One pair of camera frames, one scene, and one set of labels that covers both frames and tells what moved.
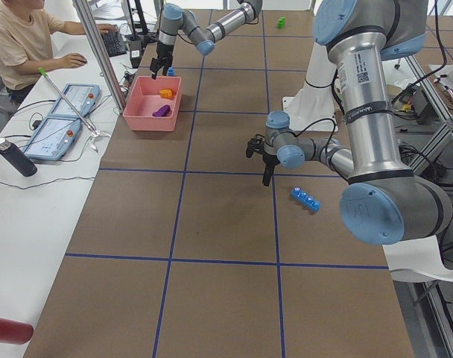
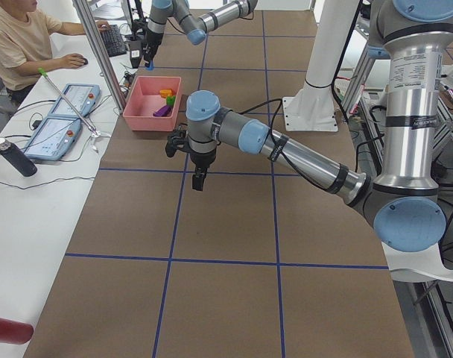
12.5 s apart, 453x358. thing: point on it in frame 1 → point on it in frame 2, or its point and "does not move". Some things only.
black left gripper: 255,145 → 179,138
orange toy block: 166,93 does not move
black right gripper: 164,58 → 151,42
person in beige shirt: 21,35 does not move
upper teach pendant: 83,97 does not move
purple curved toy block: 163,111 does not move
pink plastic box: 153,104 does not move
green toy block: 282,22 → 170,100
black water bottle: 16,156 does not move
